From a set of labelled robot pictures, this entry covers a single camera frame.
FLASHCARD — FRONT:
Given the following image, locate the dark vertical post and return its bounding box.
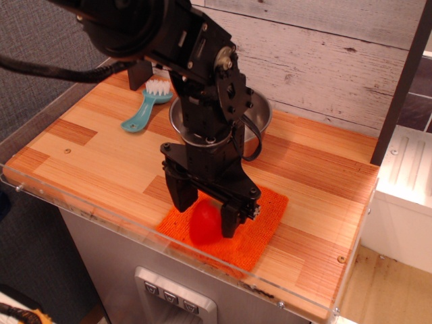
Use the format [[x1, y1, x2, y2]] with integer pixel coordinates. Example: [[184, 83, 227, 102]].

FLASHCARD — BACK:
[[128, 61, 153, 90]]

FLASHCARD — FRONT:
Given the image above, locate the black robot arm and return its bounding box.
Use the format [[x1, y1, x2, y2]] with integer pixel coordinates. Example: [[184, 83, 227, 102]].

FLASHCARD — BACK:
[[58, 1, 261, 238]]

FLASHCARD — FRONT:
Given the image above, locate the dark right frame post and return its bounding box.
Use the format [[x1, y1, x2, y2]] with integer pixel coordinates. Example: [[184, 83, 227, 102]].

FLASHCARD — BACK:
[[370, 0, 431, 166]]

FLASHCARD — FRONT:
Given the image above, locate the yellow object bottom left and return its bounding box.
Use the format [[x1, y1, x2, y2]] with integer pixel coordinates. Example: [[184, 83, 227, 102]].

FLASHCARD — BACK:
[[30, 309, 53, 324]]

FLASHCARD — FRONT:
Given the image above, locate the orange knitted cloth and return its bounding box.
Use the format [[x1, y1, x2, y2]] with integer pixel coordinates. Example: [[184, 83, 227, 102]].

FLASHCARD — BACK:
[[157, 187, 289, 277]]

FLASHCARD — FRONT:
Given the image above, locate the stainless steel bowl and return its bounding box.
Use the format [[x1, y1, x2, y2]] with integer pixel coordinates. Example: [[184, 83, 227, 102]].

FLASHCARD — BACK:
[[169, 91, 273, 159]]

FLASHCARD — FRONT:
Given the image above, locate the clear acrylic guard rail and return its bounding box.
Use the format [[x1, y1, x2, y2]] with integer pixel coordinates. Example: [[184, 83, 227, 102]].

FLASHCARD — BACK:
[[1, 72, 378, 323]]

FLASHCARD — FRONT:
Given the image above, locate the silver dispenser button panel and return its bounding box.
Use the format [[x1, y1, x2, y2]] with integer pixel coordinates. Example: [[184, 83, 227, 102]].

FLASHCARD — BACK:
[[134, 267, 218, 323]]

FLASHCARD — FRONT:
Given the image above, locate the teal dish brush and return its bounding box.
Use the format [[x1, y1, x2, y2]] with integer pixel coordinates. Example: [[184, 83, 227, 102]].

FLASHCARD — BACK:
[[121, 80, 173, 133]]

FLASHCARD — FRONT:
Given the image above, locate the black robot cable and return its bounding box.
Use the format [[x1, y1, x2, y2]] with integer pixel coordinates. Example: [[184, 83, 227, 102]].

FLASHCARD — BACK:
[[0, 53, 138, 84]]

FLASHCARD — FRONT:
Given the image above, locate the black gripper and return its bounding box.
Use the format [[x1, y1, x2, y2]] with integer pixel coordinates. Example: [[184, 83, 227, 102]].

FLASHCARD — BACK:
[[160, 128, 261, 238]]

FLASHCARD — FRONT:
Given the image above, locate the grey toy fridge cabinet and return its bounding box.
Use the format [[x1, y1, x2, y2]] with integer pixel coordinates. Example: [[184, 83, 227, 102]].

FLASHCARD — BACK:
[[61, 211, 308, 323]]

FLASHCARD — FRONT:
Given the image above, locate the red toy strawberry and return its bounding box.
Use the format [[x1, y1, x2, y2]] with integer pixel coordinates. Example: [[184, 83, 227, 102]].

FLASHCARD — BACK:
[[190, 198, 222, 245]]

